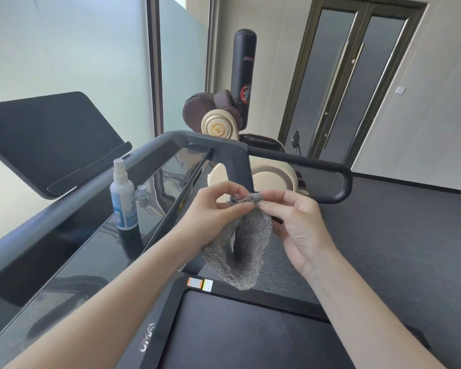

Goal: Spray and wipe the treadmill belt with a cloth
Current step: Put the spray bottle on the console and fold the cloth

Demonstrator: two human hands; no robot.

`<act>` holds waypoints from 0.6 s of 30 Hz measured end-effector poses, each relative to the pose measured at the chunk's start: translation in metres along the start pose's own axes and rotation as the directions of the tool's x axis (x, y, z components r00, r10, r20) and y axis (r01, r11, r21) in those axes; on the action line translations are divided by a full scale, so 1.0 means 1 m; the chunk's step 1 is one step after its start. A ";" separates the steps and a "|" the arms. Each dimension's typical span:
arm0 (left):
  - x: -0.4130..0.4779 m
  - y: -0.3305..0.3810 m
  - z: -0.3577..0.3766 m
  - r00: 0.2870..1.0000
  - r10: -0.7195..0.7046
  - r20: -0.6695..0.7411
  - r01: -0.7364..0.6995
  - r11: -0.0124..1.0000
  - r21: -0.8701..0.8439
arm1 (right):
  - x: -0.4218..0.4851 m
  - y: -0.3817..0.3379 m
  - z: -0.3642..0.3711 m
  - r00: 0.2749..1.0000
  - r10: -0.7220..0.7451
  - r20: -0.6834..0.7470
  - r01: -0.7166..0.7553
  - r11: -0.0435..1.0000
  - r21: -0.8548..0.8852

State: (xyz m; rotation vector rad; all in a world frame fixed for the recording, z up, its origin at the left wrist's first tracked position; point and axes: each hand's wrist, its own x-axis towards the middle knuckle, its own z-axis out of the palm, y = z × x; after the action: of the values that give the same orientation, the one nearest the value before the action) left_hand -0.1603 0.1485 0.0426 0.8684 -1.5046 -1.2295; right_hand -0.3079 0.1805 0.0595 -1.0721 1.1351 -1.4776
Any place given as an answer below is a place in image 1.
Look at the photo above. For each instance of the person's right hand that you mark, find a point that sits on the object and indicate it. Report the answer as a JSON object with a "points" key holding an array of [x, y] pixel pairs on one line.
{"points": [[303, 234]]}

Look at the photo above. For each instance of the person's left hand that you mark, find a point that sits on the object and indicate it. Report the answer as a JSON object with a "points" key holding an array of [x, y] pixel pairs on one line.
{"points": [[203, 222]]}

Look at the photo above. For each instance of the grey fluffy cloth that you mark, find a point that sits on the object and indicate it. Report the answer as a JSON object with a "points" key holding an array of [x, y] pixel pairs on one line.
{"points": [[249, 249]]}

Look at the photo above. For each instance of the white blue spray bottle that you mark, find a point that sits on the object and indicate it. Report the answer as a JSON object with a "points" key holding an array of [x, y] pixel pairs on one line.
{"points": [[123, 203]]}

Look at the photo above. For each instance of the dark grey treadmill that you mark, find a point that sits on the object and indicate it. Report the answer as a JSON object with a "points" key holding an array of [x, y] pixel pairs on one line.
{"points": [[234, 334]]}

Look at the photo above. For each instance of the person's left forearm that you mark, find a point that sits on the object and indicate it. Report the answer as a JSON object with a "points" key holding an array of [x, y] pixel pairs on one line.
{"points": [[107, 315]]}

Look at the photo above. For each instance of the person's right forearm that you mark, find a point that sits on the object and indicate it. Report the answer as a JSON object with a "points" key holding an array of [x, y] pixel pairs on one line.
{"points": [[369, 318]]}

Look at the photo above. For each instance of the small clear bottle cap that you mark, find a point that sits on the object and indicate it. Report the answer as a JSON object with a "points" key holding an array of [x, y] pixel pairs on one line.
{"points": [[142, 191]]}

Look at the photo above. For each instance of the beige brown massage chair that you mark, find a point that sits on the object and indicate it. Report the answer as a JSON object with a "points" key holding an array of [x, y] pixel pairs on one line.
{"points": [[217, 128]]}

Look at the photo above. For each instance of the small black stand device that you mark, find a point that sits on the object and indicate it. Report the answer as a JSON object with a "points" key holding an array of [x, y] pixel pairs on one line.
{"points": [[296, 139]]}

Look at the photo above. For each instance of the dark glass double door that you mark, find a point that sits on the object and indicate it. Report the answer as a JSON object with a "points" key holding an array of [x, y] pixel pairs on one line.
{"points": [[322, 80]]}

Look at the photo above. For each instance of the black punching bag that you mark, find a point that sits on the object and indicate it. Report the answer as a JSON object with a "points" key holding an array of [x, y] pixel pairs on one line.
{"points": [[244, 69]]}

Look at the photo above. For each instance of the black console screen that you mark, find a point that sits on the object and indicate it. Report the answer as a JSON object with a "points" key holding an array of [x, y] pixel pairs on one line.
{"points": [[53, 138]]}

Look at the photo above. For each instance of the white wall switch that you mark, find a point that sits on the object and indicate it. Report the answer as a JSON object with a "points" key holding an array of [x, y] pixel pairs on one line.
{"points": [[400, 90]]}

